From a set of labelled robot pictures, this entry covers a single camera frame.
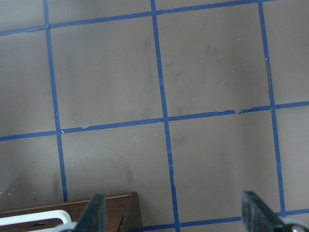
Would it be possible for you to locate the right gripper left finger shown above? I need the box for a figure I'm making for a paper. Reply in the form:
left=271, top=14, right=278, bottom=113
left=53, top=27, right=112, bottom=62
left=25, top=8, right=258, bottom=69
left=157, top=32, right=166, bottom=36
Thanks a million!
left=76, top=194, right=107, bottom=232

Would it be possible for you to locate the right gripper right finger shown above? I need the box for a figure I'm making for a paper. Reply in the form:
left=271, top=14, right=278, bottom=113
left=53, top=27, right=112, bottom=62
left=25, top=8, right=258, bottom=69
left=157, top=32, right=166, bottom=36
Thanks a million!
left=241, top=191, right=284, bottom=232

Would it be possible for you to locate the wooden drawer with white handle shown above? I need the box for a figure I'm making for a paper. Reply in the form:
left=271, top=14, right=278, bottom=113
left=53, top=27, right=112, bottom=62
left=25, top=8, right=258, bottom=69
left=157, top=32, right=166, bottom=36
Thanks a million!
left=0, top=210, right=71, bottom=226

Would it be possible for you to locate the dark wooden cabinet box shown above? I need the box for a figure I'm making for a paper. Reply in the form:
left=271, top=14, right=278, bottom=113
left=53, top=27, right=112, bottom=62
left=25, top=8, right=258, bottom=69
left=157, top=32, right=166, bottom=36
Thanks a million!
left=0, top=192, right=142, bottom=232

